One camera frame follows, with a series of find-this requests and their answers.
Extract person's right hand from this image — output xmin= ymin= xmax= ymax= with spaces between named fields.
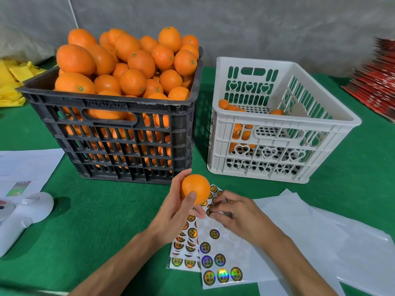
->
xmin=207 ymin=190 xmax=285 ymax=250

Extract person's left hand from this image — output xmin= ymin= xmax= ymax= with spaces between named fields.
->
xmin=145 ymin=169 xmax=207 ymax=247

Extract single orange fruit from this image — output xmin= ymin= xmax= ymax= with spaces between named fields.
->
xmin=181 ymin=174 xmax=212 ymax=204

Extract black plastic crate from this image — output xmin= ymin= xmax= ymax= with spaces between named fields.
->
xmin=16 ymin=49 xmax=203 ymax=185

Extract heap of labelled oranges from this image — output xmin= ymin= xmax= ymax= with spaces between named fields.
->
xmin=218 ymin=98 xmax=286 ymax=155

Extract pile of oranges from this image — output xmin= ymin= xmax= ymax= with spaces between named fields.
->
xmin=54 ymin=26 xmax=200 ymax=170

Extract white plastic crate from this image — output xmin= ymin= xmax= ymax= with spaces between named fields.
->
xmin=207 ymin=56 xmax=362 ymax=184

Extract person's right forearm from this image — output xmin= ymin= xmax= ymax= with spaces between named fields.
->
xmin=262 ymin=234 xmax=337 ymax=296

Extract person's left forearm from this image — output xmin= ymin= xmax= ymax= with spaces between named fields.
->
xmin=68 ymin=228 xmax=170 ymax=296

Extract white backing sheet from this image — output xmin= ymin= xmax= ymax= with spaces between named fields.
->
xmin=253 ymin=189 xmax=349 ymax=296
xmin=315 ymin=206 xmax=395 ymax=296

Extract green felt table cover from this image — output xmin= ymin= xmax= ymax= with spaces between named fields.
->
xmin=0 ymin=58 xmax=395 ymax=296

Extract white handheld controller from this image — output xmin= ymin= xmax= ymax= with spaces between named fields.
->
xmin=0 ymin=192 xmax=54 ymax=257

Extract white printed paper sheet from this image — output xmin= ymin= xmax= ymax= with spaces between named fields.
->
xmin=0 ymin=148 xmax=65 ymax=198

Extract stack of red cardboard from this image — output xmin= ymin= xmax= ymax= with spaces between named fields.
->
xmin=341 ymin=37 xmax=395 ymax=124

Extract pile of yellow bags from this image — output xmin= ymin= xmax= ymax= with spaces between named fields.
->
xmin=0 ymin=58 xmax=47 ymax=107

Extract white pole with black base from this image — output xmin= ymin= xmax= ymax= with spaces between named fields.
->
xmin=65 ymin=0 xmax=78 ymax=28

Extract beige woven sack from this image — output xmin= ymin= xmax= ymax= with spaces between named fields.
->
xmin=0 ymin=18 xmax=59 ymax=62

